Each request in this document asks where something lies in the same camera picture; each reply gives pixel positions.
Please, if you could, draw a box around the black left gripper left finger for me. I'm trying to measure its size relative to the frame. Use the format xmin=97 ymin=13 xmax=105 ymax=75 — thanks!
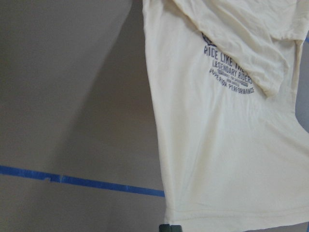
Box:
xmin=159 ymin=224 xmax=170 ymax=232

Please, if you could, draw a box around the beige long-sleeve printed shirt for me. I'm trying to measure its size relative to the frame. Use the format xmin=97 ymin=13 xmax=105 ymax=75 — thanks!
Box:
xmin=142 ymin=0 xmax=309 ymax=232

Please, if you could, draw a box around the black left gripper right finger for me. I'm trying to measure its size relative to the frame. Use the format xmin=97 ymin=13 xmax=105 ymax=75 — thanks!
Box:
xmin=170 ymin=225 xmax=182 ymax=232

